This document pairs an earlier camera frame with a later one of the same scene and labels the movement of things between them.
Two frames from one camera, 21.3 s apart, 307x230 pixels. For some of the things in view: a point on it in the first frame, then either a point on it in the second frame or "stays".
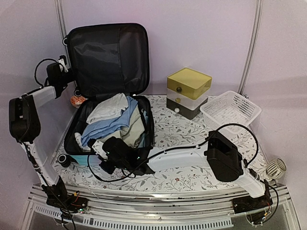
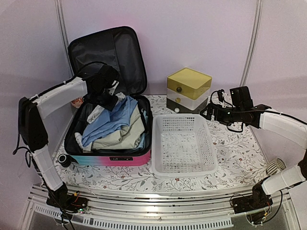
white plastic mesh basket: x=231 y=108 → x=183 y=145
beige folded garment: x=133 y=133 stays
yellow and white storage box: x=187 y=91 stays
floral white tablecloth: x=171 y=135 stays
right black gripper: x=110 y=168 → x=218 y=117
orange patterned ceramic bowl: x=76 y=101 stays
